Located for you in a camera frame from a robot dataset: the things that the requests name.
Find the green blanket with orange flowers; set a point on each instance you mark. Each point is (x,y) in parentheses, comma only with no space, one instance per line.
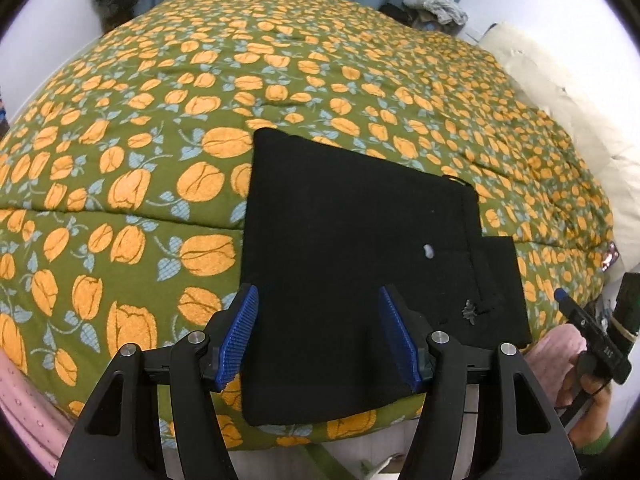
(150,110)

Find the person's right forearm green sleeve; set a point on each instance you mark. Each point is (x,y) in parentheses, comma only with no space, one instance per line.
(595,440)

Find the person's pink clothing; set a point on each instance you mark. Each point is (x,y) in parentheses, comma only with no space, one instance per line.
(30,410)

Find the black pants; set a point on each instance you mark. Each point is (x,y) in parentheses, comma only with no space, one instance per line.
(350,240)

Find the person's right hand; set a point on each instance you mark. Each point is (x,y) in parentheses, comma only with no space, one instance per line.
(590,405)

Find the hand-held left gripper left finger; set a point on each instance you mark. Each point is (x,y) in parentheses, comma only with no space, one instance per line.
(240,335)

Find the dark cloth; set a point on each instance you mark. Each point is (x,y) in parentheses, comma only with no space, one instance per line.
(395,14)

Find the small shiny object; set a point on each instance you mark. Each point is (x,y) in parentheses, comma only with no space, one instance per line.
(611,257)

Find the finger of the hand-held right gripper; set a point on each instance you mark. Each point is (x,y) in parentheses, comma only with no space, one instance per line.
(595,340)

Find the cream pillow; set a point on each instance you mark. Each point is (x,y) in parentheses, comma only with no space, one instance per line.
(575,110)

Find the grey crumpled cloth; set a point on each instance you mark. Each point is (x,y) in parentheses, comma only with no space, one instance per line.
(435,6)

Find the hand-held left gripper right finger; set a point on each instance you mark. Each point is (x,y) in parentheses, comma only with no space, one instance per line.
(400,340)

